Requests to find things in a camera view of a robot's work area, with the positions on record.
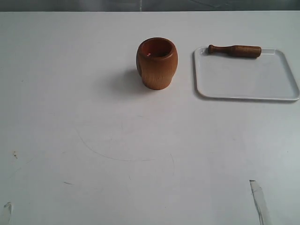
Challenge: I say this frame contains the wooden pestle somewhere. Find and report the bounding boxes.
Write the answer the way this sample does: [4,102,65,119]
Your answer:
[208,45,262,59]

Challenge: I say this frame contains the wooden mortar cup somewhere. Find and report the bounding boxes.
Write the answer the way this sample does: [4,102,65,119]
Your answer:
[136,37,178,90]

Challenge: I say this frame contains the white plastic tray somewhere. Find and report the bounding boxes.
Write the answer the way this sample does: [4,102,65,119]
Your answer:
[194,47,300,102]

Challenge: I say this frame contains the clear tape strip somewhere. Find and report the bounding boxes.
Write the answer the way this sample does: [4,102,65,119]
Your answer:
[249,180,272,225]

